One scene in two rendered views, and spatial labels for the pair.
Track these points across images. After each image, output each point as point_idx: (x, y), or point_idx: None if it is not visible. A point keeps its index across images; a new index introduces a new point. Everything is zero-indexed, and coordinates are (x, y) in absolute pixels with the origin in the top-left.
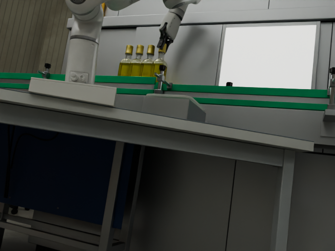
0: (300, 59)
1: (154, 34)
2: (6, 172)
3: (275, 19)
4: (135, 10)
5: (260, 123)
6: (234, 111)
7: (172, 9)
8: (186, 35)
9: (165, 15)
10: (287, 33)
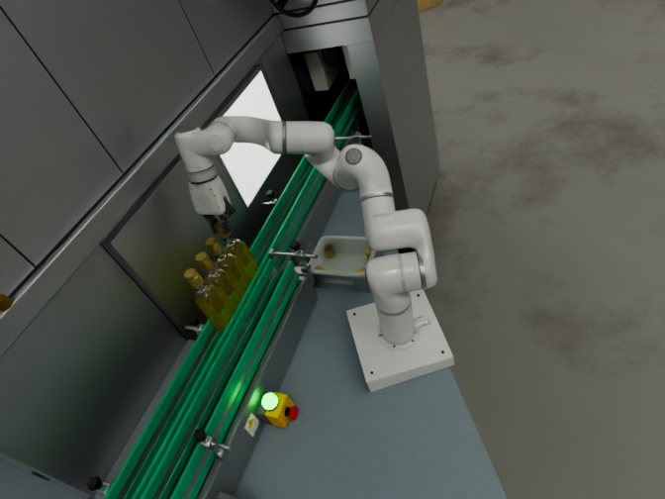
0: (270, 116)
1: (145, 224)
2: None
3: (234, 86)
4: (58, 221)
5: (328, 202)
6: (316, 213)
7: (211, 172)
8: (181, 182)
9: (213, 188)
10: (250, 96)
